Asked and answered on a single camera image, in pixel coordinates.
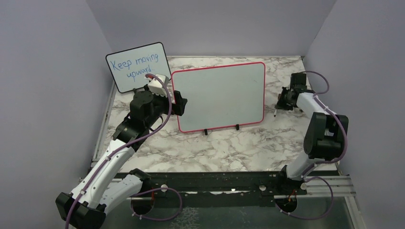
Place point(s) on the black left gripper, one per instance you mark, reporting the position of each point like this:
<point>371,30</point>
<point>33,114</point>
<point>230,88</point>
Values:
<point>178,108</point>

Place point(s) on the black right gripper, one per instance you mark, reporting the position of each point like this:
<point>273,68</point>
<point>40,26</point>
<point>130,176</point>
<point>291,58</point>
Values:
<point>280,104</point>

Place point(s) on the pink framed whiteboard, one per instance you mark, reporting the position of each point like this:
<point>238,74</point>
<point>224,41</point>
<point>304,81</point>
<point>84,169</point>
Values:
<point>221,96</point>

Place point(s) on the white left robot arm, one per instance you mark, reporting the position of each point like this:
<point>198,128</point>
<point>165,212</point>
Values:
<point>107,170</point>

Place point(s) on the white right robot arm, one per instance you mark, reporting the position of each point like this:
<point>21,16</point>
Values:
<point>325,141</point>

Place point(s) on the black framed written whiteboard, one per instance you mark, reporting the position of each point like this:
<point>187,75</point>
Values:
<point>129,67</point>

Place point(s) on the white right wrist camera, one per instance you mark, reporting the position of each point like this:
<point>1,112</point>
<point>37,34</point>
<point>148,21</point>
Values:
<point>298,81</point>

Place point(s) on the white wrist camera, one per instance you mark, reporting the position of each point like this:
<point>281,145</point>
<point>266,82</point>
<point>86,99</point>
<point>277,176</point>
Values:
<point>298,81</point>
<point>157,84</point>

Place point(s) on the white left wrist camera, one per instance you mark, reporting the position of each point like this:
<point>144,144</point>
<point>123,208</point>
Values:
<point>157,84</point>

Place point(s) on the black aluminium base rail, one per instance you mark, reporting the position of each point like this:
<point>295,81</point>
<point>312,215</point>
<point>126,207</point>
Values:
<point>211,189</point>

